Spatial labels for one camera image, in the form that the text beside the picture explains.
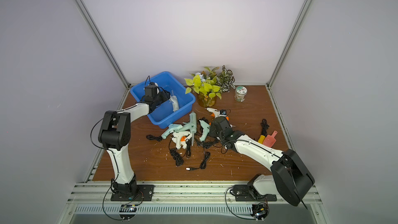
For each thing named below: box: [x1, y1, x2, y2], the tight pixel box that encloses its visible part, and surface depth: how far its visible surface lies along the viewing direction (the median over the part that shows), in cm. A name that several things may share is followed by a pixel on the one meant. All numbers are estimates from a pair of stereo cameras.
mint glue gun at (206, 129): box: [199, 119, 211, 142], surface depth 93 cm
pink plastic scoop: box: [262, 130, 279, 148], surface depth 92 cm
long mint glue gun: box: [178, 110, 197, 147], surface depth 94 cm
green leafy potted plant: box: [184, 66, 222, 108], surface depth 92 cm
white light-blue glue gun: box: [168, 89, 180, 112], surface depth 106 cm
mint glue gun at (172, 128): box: [161, 123, 183, 140], surface depth 94 cm
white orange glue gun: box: [171, 131, 193, 150], surface depth 91 cm
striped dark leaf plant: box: [215, 64, 236, 93], surface depth 95 cm
